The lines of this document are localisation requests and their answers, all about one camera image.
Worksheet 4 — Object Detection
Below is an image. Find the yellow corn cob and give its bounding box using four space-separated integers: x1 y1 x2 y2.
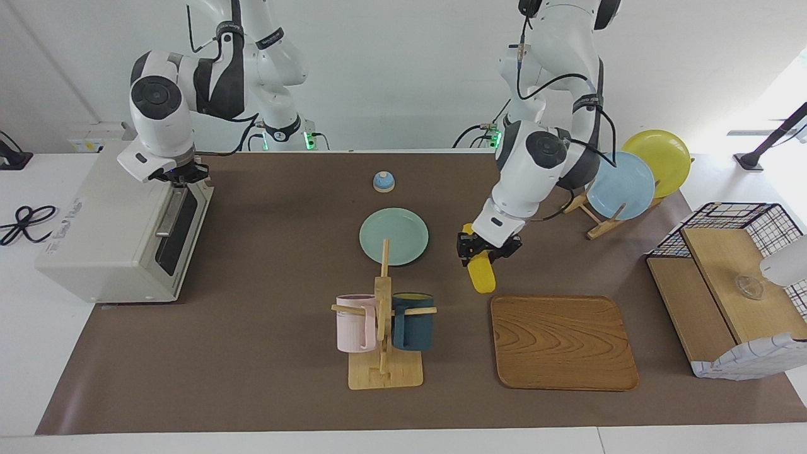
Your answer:
462 223 497 294

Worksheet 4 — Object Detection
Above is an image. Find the pale green plate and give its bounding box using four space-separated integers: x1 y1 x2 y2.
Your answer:
359 207 429 267

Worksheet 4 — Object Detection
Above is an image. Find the cream toaster oven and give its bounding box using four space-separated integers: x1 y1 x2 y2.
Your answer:
35 140 215 305

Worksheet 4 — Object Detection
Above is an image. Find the white box with yellow label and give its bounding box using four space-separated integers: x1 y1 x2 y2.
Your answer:
66 121 136 154

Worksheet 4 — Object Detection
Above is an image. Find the dark blue mug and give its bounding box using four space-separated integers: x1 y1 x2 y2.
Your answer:
391 292 436 352

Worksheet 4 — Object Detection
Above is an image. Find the wooden plate rack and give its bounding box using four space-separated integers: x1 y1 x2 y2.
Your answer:
560 189 666 241

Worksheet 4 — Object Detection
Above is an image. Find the wooden serving tray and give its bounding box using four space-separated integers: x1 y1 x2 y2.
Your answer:
490 294 640 392

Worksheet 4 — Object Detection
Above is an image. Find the pink mug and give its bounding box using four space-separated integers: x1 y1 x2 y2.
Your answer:
335 294 378 354

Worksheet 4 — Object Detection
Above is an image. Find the light blue plate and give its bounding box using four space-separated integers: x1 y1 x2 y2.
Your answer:
586 151 656 221

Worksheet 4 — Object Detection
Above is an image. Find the wooden mug tree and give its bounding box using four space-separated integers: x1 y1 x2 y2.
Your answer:
332 238 438 390

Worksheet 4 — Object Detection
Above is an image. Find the black desk clamp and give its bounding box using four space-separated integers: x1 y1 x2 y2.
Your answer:
0 131 33 171

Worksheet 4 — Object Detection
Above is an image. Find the yellow plate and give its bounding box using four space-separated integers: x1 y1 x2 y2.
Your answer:
622 129 692 199

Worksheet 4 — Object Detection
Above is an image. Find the brown table mat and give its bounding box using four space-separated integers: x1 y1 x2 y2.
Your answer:
35 150 807 436

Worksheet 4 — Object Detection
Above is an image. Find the small clear glass bowl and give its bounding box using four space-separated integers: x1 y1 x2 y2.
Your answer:
734 274 765 301

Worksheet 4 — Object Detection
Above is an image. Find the white checked cloth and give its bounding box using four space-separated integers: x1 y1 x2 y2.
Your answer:
690 331 807 381

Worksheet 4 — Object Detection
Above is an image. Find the white cylindrical device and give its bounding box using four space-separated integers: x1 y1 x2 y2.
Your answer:
759 235 807 288

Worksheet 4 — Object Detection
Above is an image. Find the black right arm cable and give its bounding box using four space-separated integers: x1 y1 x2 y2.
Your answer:
186 6 272 155

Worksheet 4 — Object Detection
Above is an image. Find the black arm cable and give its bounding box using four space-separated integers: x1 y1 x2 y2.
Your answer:
186 6 272 155
516 25 618 221

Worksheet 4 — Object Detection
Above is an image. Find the black base cable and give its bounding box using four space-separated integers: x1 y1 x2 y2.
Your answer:
453 95 513 149

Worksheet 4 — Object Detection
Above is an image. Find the coiled black cable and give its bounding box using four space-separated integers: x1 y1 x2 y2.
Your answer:
0 205 59 247

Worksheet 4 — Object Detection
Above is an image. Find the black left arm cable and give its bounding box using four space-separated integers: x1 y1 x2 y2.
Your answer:
516 25 618 221

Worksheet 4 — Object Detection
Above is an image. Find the wooden shelf with wire basket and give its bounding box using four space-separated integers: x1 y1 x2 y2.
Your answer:
646 202 807 379

